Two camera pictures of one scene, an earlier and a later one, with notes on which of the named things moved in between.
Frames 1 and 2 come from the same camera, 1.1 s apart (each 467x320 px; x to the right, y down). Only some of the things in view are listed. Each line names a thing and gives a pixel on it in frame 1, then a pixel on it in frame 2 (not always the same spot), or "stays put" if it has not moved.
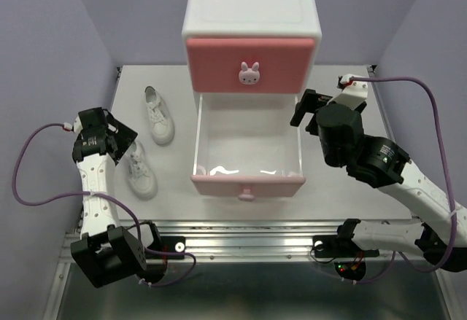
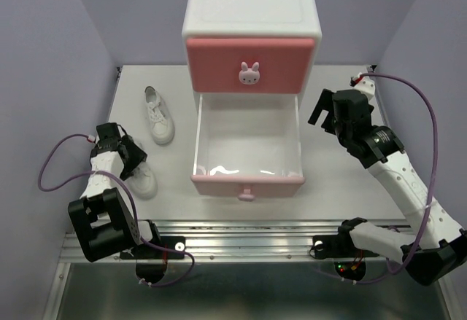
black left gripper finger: (117, 144) → (128, 168)
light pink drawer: (246, 147) stays put
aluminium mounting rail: (264, 240) stays put
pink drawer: (251, 65) stays put
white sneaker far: (160, 116) stays put
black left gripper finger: (122, 130) → (136, 155)
